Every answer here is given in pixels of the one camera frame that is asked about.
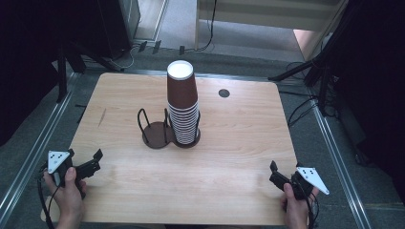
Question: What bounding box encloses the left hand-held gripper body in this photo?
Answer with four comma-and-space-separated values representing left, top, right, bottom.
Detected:
47, 149, 87, 189

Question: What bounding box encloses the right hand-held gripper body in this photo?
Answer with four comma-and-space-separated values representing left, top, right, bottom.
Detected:
286, 162, 330, 201

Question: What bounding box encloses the dark wooden cup holder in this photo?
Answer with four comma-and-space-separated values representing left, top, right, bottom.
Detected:
137, 108, 203, 150

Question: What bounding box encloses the stack of brown paper cups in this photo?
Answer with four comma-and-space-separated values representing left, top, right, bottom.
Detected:
166, 59, 201, 146

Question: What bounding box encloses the person's right hand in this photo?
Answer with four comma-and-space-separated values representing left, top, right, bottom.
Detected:
280, 182, 320, 224

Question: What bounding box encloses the person's left hand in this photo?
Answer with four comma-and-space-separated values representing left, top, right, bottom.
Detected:
42, 167, 88, 224

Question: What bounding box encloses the black metal stand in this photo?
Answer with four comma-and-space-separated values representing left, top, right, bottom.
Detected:
55, 42, 126, 103

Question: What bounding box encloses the black tripod stand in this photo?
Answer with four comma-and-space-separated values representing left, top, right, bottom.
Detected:
266, 0, 367, 117

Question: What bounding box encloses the black curtain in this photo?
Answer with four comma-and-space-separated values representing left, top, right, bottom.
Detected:
330, 0, 405, 204
0, 0, 132, 147

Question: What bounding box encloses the silver metal floor rail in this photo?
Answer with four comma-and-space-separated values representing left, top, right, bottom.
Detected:
0, 72, 80, 220
309, 94, 373, 229

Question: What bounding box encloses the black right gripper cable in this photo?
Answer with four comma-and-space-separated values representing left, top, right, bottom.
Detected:
304, 189, 320, 229

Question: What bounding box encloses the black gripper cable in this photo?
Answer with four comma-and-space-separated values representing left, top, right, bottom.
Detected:
304, 189, 320, 229
36, 163, 55, 229

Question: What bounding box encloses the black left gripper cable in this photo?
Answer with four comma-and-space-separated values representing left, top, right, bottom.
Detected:
36, 163, 55, 229

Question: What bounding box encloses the black floor cable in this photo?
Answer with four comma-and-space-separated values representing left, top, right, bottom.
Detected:
286, 61, 321, 129

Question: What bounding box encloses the white floor cable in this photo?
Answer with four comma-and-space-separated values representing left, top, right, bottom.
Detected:
109, 44, 142, 71

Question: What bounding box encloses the black hanging cable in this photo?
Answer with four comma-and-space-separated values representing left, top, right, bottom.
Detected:
184, 0, 219, 52

